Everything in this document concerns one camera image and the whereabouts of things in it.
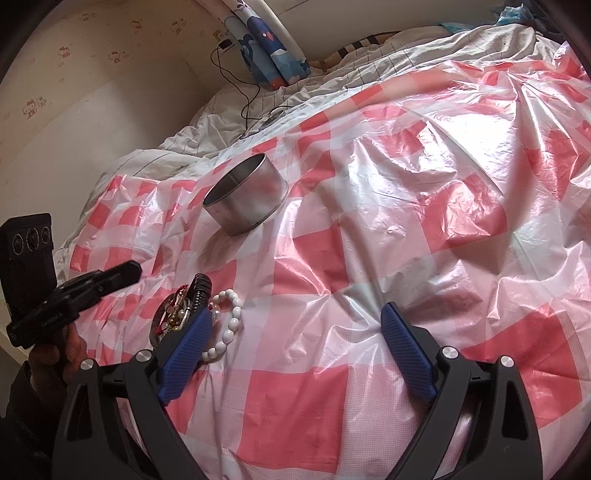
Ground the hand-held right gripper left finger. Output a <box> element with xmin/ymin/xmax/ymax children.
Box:
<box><xmin>52</xmin><ymin>307</ymin><xmax>213</xmax><ymax>480</ymax></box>

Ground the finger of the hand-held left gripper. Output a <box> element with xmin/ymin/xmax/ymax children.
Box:
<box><xmin>88</xmin><ymin>260</ymin><xmax>141</xmax><ymax>298</ymax></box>

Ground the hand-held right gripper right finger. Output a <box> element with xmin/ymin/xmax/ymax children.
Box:
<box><xmin>379</xmin><ymin>302</ymin><xmax>543</xmax><ymax>480</ymax></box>

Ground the pile of mixed jewellery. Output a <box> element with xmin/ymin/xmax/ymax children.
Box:
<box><xmin>149</xmin><ymin>286</ymin><xmax>204</xmax><ymax>347</ymax></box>

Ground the white bead bracelet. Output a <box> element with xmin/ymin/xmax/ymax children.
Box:
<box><xmin>201</xmin><ymin>288</ymin><xmax>244</xmax><ymax>363</ymax></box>

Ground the black bead bracelet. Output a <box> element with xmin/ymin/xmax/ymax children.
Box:
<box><xmin>191</xmin><ymin>273</ymin><xmax>213</xmax><ymax>311</ymax></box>

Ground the round metal tin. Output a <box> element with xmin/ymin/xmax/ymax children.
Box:
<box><xmin>202</xmin><ymin>154</ymin><xmax>290</xmax><ymax>236</ymax></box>

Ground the person's left hand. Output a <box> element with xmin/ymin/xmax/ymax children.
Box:
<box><xmin>28</xmin><ymin>318</ymin><xmax>88</xmax><ymax>384</ymax></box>

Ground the pink checkered plastic sheet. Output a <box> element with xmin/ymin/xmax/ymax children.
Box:
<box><xmin>60</xmin><ymin>44</ymin><xmax>591</xmax><ymax>476</ymax></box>

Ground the round dark device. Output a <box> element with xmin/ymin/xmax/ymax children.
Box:
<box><xmin>256</xmin><ymin>111</ymin><xmax>284</xmax><ymax>132</ymax></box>

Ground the blue printed curtain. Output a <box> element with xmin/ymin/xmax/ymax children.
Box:
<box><xmin>226</xmin><ymin>0</ymin><xmax>312</xmax><ymax>89</ymax></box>

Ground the white quilt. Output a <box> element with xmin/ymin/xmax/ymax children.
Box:
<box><xmin>60</xmin><ymin>18</ymin><xmax>568</xmax><ymax>241</ymax></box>

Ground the striped pillow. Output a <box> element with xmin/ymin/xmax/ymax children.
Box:
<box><xmin>332</xmin><ymin>31</ymin><xmax>402</xmax><ymax>58</ymax></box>

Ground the white headboard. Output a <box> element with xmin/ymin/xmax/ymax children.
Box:
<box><xmin>252</xmin><ymin>0</ymin><xmax>509</xmax><ymax>63</ymax></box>

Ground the light blue cloth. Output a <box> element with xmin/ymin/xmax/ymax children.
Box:
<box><xmin>438</xmin><ymin>4</ymin><xmax>536</xmax><ymax>28</ymax></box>

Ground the black cable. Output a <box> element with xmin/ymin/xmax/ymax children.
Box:
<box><xmin>210</xmin><ymin>39</ymin><xmax>287</xmax><ymax>139</ymax></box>

